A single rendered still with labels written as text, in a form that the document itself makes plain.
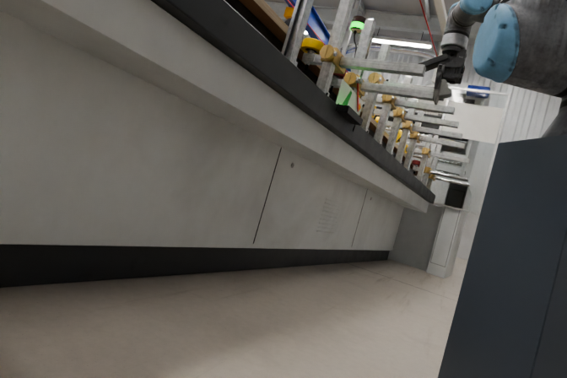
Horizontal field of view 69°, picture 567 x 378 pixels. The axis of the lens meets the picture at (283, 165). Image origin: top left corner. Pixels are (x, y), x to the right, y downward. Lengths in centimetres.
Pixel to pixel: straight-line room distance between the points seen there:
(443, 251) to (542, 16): 324
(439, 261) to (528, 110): 722
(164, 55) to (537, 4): 73
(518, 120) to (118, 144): 1016
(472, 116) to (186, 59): 352
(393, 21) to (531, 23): 946
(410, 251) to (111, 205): 345
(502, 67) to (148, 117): 82
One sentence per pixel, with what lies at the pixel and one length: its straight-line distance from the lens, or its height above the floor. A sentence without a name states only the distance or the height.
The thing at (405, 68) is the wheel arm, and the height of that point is 84.
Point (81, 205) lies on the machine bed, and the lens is 105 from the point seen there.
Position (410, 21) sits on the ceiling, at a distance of 1033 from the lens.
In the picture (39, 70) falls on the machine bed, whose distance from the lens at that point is 95.
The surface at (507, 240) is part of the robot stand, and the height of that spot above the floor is 39.
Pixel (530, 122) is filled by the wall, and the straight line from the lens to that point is 1080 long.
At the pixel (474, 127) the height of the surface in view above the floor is 139.
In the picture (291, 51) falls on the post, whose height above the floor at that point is 74.
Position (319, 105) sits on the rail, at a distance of 135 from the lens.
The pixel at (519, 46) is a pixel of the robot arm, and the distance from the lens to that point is 95.
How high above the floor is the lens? 36
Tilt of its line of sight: 3 degrees up
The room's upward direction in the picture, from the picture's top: 16 degrees clockwise
